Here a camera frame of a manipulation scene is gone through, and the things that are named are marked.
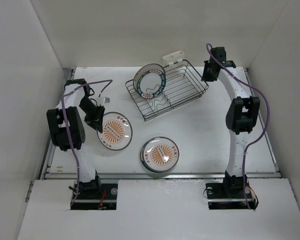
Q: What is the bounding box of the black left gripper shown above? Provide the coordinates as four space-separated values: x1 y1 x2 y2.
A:
79 95 105 133

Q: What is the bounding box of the orange sunburst plate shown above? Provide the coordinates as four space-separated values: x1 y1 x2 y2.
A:
97 111 133 151
143 136 180 173

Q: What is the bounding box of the grey wire dish rack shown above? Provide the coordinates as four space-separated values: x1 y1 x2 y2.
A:
125 59 209 121

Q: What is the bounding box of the green rim deep plate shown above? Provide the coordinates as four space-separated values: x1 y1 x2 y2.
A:
132 63 167 99
140 143 153 173

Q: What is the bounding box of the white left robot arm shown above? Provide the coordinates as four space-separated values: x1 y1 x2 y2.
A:
46 78 105 199

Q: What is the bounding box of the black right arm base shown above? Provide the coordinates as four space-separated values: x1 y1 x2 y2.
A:
203 182 259 210

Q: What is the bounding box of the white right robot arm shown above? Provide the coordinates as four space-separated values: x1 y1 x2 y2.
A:
80 44 261 199

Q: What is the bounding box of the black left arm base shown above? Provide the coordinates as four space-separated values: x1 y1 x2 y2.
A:
70 183 118 211

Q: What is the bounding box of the white cutlery holder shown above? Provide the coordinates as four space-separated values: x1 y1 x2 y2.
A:
162 50 185 66

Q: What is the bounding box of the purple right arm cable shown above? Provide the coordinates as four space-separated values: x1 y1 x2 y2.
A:
206 43 270 210

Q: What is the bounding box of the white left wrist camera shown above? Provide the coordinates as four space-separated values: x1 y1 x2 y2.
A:
96 97 110 106

